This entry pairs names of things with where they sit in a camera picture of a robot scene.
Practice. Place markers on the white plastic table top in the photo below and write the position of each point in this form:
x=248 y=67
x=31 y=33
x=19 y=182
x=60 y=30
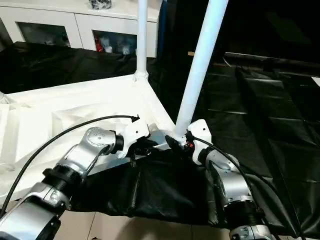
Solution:
x=75 y=100

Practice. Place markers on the black table mat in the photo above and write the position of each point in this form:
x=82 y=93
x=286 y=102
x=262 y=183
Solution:
x=162 y=190

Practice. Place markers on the small yellow tag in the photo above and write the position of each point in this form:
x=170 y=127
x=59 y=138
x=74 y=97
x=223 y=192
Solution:
x=190 y=53

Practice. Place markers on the black long bar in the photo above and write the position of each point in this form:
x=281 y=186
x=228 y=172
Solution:
x=270 y=58

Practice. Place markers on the white glass-door cabinet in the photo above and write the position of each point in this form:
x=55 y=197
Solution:
x=80 y=25

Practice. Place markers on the white flat board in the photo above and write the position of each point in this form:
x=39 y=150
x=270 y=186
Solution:
x=317 y=81

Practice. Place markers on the black white patterned ornament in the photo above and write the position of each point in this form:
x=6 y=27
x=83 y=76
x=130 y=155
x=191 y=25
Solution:
x=100 y=3

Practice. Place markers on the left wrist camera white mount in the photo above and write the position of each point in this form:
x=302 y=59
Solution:
x=135 y=132

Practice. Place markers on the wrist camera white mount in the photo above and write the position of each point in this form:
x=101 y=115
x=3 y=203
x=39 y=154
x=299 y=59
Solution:
x=202 y=132
x=135 y=132

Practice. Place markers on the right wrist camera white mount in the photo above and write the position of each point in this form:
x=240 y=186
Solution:
x=202 y=132

